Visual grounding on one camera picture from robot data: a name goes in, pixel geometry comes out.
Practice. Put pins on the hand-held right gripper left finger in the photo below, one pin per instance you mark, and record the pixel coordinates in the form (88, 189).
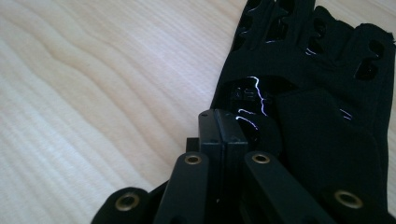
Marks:
(213, 133)

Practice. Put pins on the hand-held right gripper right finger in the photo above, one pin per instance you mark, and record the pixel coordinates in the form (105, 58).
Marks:
(234, 137)

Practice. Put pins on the black fingerless glove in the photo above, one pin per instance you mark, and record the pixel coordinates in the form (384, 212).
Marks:
(327, 140)

